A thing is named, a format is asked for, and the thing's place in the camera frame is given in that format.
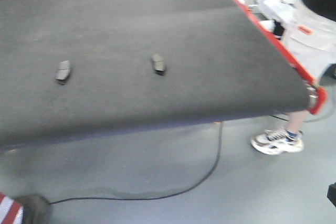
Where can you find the white conveyor side rail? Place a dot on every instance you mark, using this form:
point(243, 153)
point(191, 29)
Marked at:
point(320, 93)

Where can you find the seated person striped shirt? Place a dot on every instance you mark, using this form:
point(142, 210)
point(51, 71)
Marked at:
point(310, 38)

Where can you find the red white traffic cone left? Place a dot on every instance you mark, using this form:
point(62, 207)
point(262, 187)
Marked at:
point(25, 209)

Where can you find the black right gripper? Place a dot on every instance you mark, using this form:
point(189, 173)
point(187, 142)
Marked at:
point(331, 194)

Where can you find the dark conveyor belt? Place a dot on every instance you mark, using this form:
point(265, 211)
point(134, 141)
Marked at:
point(219, 66)

